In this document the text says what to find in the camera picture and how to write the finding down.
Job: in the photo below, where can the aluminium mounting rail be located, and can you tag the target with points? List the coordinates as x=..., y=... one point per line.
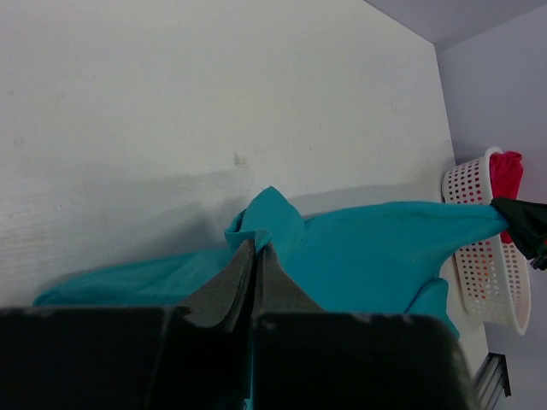
x=491, y=382

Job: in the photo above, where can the magenta t-shirt in basket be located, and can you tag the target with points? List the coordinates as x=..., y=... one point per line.
x=506, y=172

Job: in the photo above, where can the teal t-shirt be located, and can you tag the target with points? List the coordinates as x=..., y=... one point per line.
x=374, y=259

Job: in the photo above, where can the white perforated plastic basket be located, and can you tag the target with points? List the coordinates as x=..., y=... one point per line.
x=493, y=275

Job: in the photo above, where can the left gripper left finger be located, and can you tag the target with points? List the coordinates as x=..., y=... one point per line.
x=194, y=354

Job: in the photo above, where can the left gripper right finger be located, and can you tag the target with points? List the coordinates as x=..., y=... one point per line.
x=307, y=358

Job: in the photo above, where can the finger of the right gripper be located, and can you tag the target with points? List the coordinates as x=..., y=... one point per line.
x=527, y=228

